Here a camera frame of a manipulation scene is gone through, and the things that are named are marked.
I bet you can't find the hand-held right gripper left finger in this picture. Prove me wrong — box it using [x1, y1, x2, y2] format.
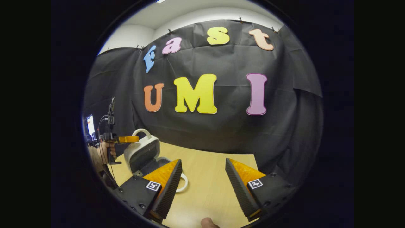
[113, 159, 183, 224]

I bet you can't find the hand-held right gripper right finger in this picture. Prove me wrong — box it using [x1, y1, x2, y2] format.
[225, 158, 296, 222]

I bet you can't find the white suitcase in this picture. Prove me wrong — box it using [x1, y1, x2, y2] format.
[123, 128, 189, 193]

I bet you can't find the computer monitor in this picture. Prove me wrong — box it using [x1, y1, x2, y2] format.
[85, 114, 96, 141]

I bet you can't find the black cable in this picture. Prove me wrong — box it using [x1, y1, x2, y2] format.
[97, 115, 117, 182]

